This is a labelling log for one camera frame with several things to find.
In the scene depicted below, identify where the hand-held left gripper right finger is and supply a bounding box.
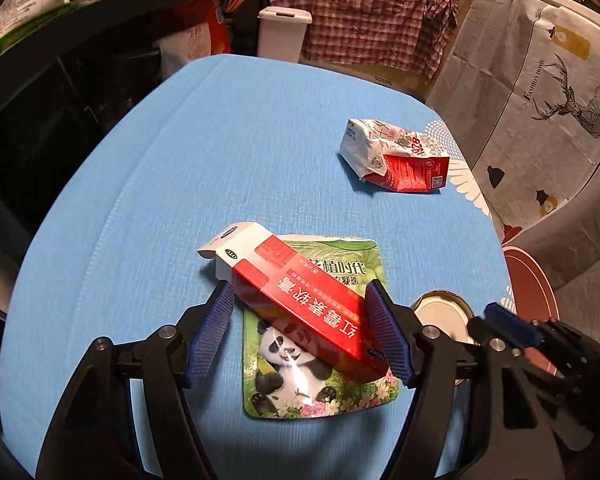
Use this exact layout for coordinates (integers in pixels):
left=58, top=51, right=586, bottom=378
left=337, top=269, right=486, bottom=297
left=364, top=280, right=566, bottom=480

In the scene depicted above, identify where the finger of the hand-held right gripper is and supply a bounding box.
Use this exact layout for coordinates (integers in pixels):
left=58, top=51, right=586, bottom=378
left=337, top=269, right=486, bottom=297
left=467, top=302, right=542, bottom=352

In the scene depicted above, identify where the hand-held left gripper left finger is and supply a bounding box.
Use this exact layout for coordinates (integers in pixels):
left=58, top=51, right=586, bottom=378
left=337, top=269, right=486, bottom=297
left=35, top=282, right=236, bottom=480

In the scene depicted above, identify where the red and white carton box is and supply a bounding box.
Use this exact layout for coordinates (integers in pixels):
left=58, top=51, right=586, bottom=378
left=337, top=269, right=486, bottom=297
left=196, top=221, right=392, bottom=382

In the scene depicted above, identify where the red round stool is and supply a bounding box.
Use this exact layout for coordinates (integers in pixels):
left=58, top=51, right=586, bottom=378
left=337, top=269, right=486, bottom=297
left=502, top=246, right=562, bottom=376

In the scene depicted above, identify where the white jar lid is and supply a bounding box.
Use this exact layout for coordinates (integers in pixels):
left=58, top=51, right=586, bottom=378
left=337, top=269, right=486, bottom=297
left=410, top=291, right=481, bottom=386

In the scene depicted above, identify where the green panda print packet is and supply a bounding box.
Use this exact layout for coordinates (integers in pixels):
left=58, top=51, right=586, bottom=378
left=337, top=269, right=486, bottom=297
left=241, top=234, right=400, bottom=420

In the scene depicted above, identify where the red and white milk carton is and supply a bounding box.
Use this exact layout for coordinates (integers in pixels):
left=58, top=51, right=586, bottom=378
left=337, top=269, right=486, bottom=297
left=338, top=117, right=452, bottom=195

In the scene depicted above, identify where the deer print cloth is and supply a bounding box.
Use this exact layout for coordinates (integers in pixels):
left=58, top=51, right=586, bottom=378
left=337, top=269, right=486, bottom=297
left=424, top=0, right=600, bottom=246

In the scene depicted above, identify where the black shelf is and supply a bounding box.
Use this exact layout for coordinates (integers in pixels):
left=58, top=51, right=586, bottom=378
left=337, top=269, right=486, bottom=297
left=0, top=0, right=276, bottom=321

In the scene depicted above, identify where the orange plastic bag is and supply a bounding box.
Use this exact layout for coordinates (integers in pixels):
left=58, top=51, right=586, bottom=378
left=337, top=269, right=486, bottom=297
left=157, top=0, right=233, bottom=81

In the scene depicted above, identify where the white plastic bin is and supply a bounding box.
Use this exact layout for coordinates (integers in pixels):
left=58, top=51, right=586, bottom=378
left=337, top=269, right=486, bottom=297
left=256, top=6, right=313, bottom=63

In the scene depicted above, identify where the red plaid shirt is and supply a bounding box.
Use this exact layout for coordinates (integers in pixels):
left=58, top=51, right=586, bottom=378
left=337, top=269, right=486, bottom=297
left=269, top=0, right=465, bottom=81

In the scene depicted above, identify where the green and white bag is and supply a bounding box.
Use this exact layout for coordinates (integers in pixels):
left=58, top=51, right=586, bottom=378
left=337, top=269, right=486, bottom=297
left=0, top=0, right=73, bottom=56

